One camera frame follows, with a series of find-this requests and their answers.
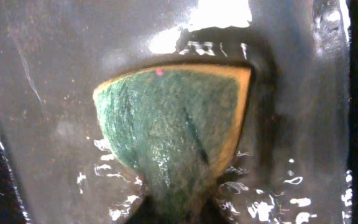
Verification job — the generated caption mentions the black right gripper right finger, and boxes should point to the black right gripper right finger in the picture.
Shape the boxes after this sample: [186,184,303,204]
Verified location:
[199,198,229,224]

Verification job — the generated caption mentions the black plastic tray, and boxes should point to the black plastic tray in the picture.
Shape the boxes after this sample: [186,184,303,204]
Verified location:
[0,1,358,223]

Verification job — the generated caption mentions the green yellow sponge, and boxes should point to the green yellow sponge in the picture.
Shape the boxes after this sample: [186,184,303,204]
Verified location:
[93,64,252,213]

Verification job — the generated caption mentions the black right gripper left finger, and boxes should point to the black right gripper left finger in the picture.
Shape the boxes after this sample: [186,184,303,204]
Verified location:
[125,196,162,224]

